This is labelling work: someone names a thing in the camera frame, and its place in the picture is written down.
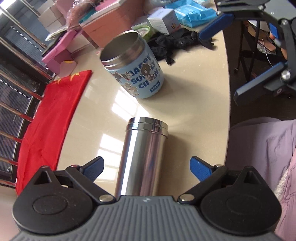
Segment silver stainless steel cup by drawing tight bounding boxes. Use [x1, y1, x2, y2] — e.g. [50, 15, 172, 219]
[115, 117, 169, 198]

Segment pink jacket sleeve forearm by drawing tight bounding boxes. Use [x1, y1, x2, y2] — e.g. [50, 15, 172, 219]
[226, 117, 295, 240]

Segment light blue cartoon cup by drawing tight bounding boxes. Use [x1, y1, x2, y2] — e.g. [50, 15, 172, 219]
[100, 30, 164, 99]

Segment blue plastic package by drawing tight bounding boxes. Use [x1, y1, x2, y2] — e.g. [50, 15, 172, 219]
[165, 0, 217, 28]

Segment red flag cloth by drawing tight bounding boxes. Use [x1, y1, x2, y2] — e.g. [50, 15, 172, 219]
[16, 70, 92, 194]

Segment white small box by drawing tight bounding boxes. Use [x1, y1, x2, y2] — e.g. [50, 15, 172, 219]
[147, 8, 181, 35]

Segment green round tin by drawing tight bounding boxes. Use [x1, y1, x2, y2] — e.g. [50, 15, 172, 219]
[131, 23, 155, 42]

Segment pink cardboard box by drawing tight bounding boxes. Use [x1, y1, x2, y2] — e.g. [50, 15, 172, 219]
[82, 1, 144, 48]

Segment window metal railing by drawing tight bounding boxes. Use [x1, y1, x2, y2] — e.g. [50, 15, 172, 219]
[1, 1, 55, 188]

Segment pink storage box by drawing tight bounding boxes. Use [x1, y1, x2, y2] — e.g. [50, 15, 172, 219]
[42, 30, 78, 74]

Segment white stacked boxes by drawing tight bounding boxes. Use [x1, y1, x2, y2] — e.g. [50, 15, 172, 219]
[38, 5, 66, 33]

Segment black strap bundle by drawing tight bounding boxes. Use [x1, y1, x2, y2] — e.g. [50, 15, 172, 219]
[147, 29, 215, 65]

